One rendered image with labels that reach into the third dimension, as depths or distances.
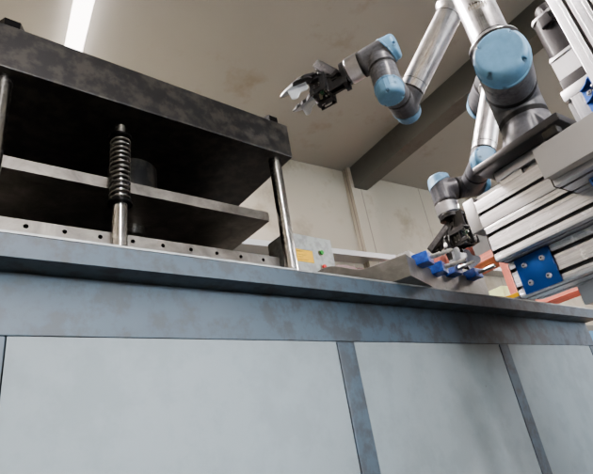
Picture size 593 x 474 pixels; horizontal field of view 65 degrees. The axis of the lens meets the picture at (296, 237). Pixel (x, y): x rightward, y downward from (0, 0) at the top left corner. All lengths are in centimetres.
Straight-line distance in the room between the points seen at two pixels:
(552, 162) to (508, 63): 26
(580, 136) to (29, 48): 176
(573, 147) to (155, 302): 80
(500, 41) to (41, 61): 153
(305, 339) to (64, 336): 43
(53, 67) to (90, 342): 141
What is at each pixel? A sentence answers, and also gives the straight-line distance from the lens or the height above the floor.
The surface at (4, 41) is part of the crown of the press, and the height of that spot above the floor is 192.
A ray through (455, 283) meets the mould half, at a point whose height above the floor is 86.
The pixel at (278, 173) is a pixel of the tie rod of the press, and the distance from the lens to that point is 227.
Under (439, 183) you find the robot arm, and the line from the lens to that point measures 163.
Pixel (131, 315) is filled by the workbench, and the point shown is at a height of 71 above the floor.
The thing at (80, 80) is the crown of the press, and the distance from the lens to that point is 201.
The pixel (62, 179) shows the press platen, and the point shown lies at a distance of 188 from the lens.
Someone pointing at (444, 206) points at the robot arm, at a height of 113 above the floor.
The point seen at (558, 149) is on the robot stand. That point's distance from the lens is 103.
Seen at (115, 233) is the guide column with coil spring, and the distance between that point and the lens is 175.
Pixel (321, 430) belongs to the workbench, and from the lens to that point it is 91.
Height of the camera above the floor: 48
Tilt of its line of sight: 25 degrees up
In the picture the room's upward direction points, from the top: 10 degrees counter-clockwise
